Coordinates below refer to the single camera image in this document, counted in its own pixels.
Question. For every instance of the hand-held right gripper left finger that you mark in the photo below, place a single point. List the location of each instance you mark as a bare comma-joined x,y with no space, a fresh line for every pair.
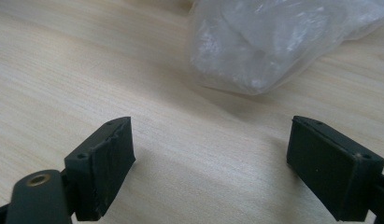
101,168

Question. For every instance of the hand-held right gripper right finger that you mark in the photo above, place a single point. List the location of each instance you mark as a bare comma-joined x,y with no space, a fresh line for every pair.
329,165

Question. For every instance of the clear plastic bag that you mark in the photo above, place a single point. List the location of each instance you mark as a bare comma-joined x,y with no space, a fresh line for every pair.
258,43

